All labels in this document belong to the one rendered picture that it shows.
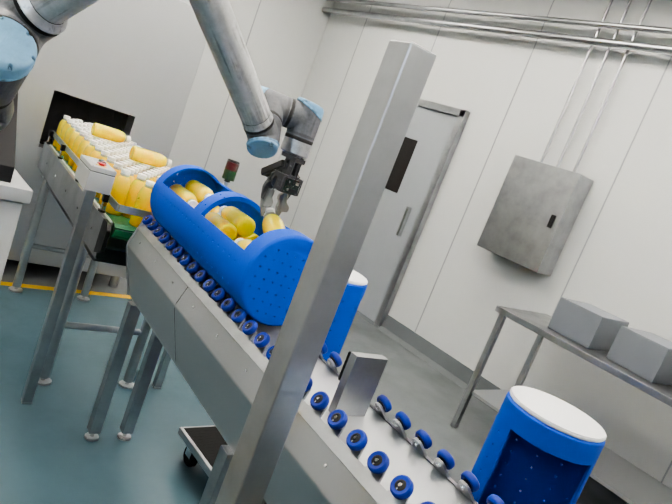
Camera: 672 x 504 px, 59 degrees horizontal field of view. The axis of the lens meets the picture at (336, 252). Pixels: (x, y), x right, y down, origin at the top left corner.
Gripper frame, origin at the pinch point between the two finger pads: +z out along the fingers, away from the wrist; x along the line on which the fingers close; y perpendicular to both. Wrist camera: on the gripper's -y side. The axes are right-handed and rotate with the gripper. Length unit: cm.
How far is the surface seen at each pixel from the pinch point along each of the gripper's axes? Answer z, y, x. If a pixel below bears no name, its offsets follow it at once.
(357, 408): 29, 67, 1
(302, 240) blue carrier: 1.1, 24.4, -1.1
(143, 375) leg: 91, -59, 5
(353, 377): 21, 68, -5
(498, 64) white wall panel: -150, -230, 312
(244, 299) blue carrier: 21.4, 24.1, -12.4
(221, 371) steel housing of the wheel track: 42, 29, -14
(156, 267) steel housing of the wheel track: 36, -38, -14
